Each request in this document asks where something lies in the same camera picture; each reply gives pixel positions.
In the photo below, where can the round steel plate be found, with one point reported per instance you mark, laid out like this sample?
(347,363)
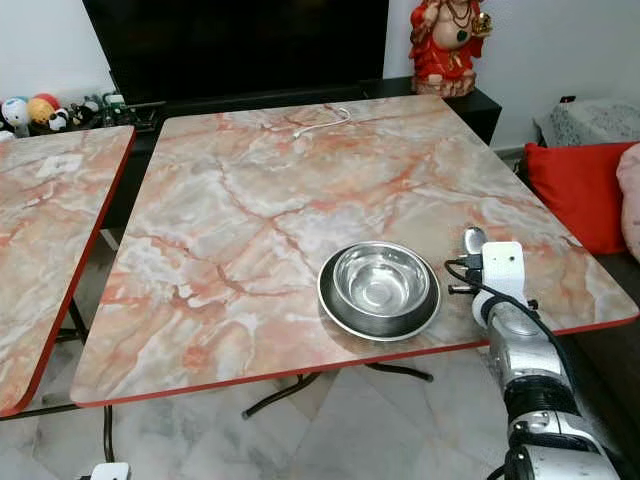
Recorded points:
(378,326)

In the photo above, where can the green and white toy figures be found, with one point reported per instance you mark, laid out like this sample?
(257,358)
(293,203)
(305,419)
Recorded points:
(100,108)

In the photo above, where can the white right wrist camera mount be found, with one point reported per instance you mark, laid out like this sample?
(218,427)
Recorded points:
(504,266)

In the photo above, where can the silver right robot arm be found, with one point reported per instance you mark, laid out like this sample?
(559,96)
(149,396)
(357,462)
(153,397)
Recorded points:
(540,370)

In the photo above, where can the grey patterned cloth cover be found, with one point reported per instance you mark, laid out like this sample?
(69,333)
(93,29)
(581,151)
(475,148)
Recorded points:
(595,122)

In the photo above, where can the steel spoon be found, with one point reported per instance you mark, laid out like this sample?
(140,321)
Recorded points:
(475,240)

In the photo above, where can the red laughing buddha statue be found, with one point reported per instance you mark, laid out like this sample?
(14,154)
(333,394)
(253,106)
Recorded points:
(447,55)

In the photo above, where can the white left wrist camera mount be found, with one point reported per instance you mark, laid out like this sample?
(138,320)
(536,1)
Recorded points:
(109,471)

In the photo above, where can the small panda plush toy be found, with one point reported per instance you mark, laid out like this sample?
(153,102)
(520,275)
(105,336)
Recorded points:
(59,120)

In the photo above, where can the black television screen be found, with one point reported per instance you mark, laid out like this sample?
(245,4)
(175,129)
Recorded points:
(235,42)

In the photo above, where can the black metal table legs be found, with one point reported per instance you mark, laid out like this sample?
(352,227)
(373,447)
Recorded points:
(285,392)
(108,430)

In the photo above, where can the red cushion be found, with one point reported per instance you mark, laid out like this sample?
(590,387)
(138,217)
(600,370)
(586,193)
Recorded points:
(575,195)

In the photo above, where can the white and blue plush ball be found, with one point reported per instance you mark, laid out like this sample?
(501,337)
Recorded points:
(15,112)

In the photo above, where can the orange and yellow plush ball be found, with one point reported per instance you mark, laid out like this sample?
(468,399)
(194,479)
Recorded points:
(42,107)

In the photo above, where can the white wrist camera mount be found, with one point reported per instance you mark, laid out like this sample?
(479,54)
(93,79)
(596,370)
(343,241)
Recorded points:
(504,266)
(109,471)

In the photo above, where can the steel bowl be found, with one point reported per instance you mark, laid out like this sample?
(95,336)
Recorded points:
(381,277)

